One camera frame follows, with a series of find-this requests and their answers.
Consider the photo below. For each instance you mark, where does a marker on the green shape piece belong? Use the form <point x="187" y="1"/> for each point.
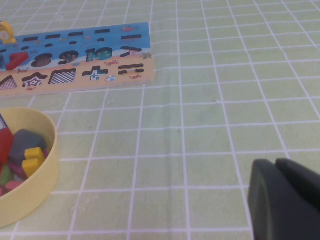
<point x="5" y="175"/>

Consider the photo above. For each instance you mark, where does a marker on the yellow wooden fish piece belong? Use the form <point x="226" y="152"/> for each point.
<point x="5" y="32"/>

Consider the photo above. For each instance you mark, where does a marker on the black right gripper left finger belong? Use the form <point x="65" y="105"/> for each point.
<point x="280" y="207"/>

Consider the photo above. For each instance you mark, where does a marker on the red number seven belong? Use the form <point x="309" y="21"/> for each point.
<point x="16" y="60"/>

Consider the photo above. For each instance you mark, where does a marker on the red triangle piece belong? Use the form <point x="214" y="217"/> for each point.
<point x="5" y="147"/>

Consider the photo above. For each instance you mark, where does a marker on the grey-blue shape piece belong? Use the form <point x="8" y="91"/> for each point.
<point x="26" y="142"/>

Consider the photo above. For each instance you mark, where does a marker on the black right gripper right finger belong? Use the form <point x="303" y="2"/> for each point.
<point x="302" y="182"/>

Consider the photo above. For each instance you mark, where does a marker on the yellow equals sign piece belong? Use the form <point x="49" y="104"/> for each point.
<point x="31" y="165"/>

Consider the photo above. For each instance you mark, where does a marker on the dark pink angle sign piece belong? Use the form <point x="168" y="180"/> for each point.
<point x="13" y="185"/>

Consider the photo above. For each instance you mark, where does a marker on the colourful wooden puzzle board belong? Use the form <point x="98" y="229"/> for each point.
<point x="82" y="63"/>

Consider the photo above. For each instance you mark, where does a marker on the pink square shape piece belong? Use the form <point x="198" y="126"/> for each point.
<point x="2" y="192"/>

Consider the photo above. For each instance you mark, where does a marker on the green checkered tablecloth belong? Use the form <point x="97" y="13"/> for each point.
<point x="225" y="112"/>

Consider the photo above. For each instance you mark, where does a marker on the yellow plastic bowl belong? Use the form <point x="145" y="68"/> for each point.
<point x="37" y="190"/>

